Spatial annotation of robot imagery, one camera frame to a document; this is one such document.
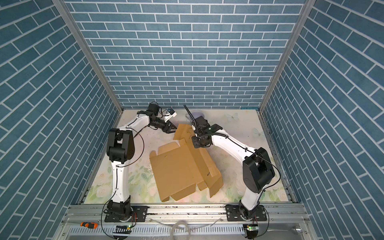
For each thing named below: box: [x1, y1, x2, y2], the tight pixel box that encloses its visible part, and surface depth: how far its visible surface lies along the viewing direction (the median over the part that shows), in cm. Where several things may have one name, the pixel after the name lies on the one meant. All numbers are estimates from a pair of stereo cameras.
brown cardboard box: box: [149, 124, 224, 202], surface depth 88 cm
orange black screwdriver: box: [80, 222, 98, 229], surface depth 71 cm
